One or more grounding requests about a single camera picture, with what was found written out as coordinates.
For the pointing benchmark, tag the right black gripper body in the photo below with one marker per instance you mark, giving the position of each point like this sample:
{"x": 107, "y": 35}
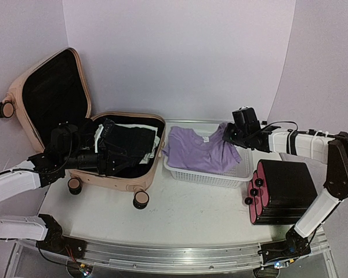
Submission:
{"x": 239, "y": 139}

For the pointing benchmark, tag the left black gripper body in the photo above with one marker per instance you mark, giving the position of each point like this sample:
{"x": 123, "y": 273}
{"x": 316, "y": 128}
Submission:
{"x": 100, "y": 165}

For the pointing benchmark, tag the black clothing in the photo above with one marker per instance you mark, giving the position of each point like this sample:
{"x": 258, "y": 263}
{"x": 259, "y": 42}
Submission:
{"x": 130, "y": 142}

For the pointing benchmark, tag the white plastic mesh basket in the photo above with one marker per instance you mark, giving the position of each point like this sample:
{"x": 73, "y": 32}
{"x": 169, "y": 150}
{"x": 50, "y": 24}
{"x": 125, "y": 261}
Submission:
{"x": 232, "y": 178}

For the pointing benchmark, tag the black pink tiered rack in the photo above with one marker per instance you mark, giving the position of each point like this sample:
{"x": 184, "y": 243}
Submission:
{"x": 279, "y": 192}

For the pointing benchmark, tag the purple shirt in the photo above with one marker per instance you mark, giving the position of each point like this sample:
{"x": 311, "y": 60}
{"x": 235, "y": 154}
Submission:
{"x": 210, "y": 154}

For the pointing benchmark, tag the pink hard-shell suitcase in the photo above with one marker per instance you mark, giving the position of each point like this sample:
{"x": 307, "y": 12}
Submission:
{"x": 54, "y": 92}

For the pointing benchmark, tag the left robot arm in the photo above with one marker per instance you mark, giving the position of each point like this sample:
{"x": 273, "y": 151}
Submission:
{"x": 46, "y": 168}

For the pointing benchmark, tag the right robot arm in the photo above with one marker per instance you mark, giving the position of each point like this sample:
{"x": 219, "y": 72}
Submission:
{"x": 329, "y": 149}

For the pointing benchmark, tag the white printed t-shirt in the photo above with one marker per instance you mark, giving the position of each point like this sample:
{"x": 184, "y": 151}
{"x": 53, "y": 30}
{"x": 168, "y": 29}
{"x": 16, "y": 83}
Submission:
{"x": 150, "y": 150}

